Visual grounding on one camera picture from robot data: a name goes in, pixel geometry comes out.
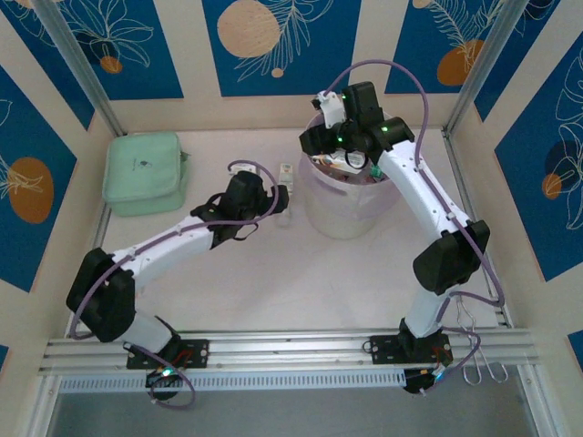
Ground clear bottle green white label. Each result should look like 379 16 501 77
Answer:
274 161 298 229

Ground pale lavender plastic bin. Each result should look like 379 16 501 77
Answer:
298 108 398 241

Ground mint green zip pouch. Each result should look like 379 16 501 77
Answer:
102 131 192 218

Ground small circuit board green light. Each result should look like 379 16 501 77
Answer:
145 363 183 388
403 367 450 396

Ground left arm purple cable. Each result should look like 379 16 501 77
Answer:
70 158 280 411

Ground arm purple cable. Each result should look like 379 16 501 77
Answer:
70 158 280 411
325 58 506 386

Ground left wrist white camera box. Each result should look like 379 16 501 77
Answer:
226 159 260 178

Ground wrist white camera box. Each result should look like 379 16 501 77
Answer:
311 90 345 131
226 159 260 178

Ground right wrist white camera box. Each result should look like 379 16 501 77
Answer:
311 90 345 131

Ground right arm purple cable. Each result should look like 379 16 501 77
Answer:
325 58 506 386

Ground aluminium side rail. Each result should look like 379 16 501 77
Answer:
442 127 515 330
67 202 113 338

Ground aluminium frame post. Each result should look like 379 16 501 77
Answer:
34 0 125 137
444 0 532 129

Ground long aluminium base rail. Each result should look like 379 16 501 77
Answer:
38 328 538 373

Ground grey slotted cable duct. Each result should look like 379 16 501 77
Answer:
58 369 406 392

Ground bent metal wire hooks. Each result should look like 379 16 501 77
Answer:
448 293 509 386

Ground grey frame leg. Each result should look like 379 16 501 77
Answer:
25 375 63 437
517 363 564 437

